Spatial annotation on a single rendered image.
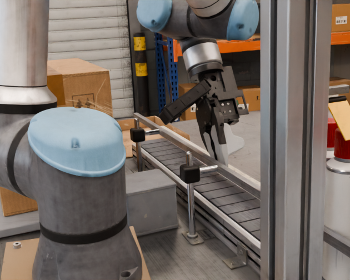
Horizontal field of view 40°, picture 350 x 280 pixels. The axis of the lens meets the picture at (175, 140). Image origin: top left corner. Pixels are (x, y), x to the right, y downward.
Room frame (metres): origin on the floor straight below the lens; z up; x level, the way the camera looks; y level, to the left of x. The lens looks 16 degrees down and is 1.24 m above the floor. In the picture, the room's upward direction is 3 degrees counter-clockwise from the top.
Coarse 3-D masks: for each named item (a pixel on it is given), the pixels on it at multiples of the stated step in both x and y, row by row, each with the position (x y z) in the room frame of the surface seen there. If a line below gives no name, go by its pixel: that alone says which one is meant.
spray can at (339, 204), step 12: (336, 132) 0.56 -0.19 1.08; (336, 144) 0.56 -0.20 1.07; (348, 144) 0.55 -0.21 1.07; (336, 156) 0.56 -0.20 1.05; (348, 156) 0.55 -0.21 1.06; (336, 168) 0.55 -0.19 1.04; (348, 168) 0.54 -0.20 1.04; (336, 180) 0.55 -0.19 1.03; (348, 180) 0.54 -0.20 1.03; (336, 192) 0.55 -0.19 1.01; (348, 192) 0.54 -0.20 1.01; (324, 204) 0.57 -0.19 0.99; (336, 204) 0.55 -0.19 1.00; (348, 204) 0.54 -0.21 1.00; (324, 216) 0.57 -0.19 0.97; (336, 216) 0.55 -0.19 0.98; (348, 216) 0.54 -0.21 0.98; (336, 228) 0.54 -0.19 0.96; (348, 228) 0.54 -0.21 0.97; (324, 252) 0.56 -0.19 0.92; (336, 252) 0.54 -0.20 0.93; (324, 264) 0.56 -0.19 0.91; (336, 264) 0.54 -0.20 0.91; (348, 264) 0.54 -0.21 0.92; (324, 276) 0.56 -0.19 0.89; (336, 276) 0.54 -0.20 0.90; (348, 276) 0.54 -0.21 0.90
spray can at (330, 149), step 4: (328, 120) 0.62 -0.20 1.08; (332, 120) 0.61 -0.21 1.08; (328, 124) 0.60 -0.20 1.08; (332, 124) 0.60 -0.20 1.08; (336, 124) 0.60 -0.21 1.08; (328, 128) 0.60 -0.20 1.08; (332, 128) 0.60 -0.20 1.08; (336, 128) 0.60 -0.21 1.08; (328, 132) 0.60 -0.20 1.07; (332, 132) 0.60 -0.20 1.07; (328, 136) 0.60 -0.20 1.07; (332, 136) 0.60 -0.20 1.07; (328, 140) 0.60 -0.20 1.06; (332, 140) 0.60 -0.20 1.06; (328, 144) 0.60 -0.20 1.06; (332, 144) 0.60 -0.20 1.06; (328, 148) 0.60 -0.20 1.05; (332, 148) 0.60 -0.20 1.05; (328, 152) 0.60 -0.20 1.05; (332, 152) 0.60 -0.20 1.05; (328, 156) 0.59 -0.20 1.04; (332, 156) 0.59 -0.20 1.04; (328, 160) 0.59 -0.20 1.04
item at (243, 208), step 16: (144, 144) 1.25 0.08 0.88; (160, 144) 1.25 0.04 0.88; (160, 160) 1.11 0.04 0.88; (176, 160) 1.10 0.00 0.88; (208, 176) 0.98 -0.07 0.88; (208, 192) 0.89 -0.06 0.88; (224, 192) 0.89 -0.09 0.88; (240, 192) 0.88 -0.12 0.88; (224, 208) 0.81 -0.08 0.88; (240, 208) 0.81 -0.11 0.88; (256, 208) 0.80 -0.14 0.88; (240, 224) 0.74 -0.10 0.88; (256, 224) 0.74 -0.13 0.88
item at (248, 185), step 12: (144, 120) 1.19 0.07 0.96; (168, 132) 1.06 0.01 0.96; (180, 144) 0.98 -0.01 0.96; (204, 156) 0.87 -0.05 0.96; (228, 168) 0.79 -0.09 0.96; (240, 180) 0.74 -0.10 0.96; (252, 192) 0.70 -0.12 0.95; (324, 228) 0.55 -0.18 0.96; (324, 240) 0.54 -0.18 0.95; (336, 240) 0.52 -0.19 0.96; (348, 240) 0.52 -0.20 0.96; (348, 252) 0.50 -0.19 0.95
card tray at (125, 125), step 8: (128, 120) 1.61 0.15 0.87; (152, 120) 1.64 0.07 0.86; (160, 120) 1.59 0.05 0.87; (128, 128) 1.60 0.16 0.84; (144, 128) 1.61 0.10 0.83; (168, 128) 1.52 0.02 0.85; (176, 128) 1.45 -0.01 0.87; (128, 136) 1.52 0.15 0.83; (152, 136) 1.50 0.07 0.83; (160, 136) 1.50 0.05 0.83; (184, 136) 1.39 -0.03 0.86; (128, 144) 1.42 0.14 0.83; (128, 152) 1.34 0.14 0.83
